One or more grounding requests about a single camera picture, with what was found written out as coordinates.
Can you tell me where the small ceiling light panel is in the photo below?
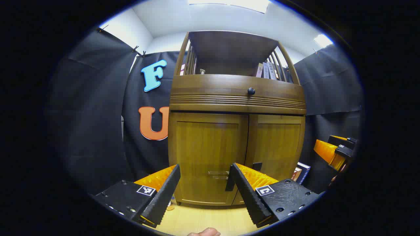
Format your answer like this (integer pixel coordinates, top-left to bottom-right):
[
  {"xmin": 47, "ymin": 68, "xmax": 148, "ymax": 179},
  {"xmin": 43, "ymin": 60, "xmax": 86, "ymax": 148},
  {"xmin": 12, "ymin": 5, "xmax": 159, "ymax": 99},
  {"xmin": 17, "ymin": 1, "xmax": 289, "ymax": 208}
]
[{"xmin": 313, "ymin": 34, "xmax": 334, "ymax": 49}]

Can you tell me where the dark blue book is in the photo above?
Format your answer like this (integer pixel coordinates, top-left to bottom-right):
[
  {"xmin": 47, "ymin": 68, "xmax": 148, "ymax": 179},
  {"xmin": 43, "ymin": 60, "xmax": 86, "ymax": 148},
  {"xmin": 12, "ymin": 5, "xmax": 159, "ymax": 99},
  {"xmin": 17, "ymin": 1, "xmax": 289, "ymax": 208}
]
[{"xmin": 297, "ymin": 162, "xmax": 311, "ymax": 185}]

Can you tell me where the wooden ribbed drawer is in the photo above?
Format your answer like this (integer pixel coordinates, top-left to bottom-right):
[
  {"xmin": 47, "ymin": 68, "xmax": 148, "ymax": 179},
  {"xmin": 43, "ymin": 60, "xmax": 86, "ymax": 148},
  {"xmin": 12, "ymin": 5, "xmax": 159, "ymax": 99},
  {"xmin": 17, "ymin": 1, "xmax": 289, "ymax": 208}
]
[{"xmin": 169, "ymin": 74, "xmax": 307, "ymax": 115}]

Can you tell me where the wooden shoe cabinet door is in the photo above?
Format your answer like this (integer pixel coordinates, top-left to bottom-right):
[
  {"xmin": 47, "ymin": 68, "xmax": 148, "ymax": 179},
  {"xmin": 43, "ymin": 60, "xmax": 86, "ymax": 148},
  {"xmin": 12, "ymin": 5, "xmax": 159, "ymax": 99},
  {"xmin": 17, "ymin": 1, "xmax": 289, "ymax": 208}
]
[
  {"xmin": 233, "ymin": 114, "xmax": 305, "ymax": 205},
  {"xmin": 169, "ymin": 112, "xmax": 249, "ymax": 207}
]

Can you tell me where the black backdrop cloth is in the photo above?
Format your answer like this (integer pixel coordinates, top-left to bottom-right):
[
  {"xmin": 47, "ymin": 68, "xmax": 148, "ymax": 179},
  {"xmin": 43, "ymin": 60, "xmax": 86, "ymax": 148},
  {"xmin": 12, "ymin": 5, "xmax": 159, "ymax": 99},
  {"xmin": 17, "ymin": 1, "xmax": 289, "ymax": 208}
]
[{"xmin": 46, "ymin": 26, "xmax": 365, "ymax": 197}]

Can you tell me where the wooden double-door shoe cabinet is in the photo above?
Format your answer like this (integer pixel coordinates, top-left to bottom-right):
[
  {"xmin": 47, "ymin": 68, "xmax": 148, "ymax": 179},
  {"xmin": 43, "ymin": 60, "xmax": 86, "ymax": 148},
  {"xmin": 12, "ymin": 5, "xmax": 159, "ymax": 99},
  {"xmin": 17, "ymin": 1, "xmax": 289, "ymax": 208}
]
[{"xmin": 167, "ymin": 30, "xmax": 307, "ymax": 208}]

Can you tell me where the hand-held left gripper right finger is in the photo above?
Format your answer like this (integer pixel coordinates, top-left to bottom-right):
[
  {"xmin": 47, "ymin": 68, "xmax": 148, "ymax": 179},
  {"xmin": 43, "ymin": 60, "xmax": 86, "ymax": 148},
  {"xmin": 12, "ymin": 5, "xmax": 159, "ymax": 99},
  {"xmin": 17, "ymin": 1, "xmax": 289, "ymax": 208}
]
[{"xmin": 231, "ymin": 163, "xmax": 321, "ymax": 229}]

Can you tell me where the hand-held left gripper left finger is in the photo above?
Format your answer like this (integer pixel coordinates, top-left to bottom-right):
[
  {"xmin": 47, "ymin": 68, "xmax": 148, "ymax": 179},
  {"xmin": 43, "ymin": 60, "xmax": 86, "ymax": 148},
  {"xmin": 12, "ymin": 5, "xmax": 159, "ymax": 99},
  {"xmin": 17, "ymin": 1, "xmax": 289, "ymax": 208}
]
[{"xmin": 92, "ymin": 164, "xmax": 181, "ymax": 229}]

